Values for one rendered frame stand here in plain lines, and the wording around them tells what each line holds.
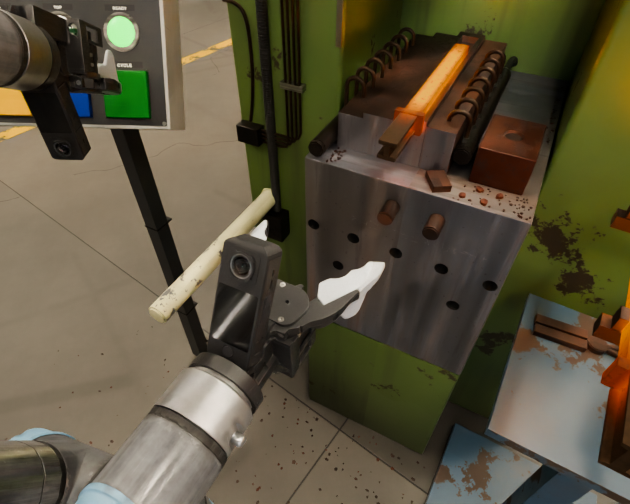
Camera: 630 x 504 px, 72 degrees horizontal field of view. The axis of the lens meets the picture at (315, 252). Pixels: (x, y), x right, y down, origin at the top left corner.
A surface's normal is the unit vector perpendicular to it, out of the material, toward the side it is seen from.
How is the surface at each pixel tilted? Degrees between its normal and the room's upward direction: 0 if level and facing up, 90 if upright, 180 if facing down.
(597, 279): 90
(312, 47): 90
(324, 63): 90
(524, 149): 0
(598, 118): 90
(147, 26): 60
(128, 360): 0
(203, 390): 6
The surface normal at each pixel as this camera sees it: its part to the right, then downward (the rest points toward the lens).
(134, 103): -0.04, 0.26
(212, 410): 0.47, -0.43
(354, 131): -0.46, 0.63
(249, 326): -0.41, 0.18
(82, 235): 0.00, -0.70
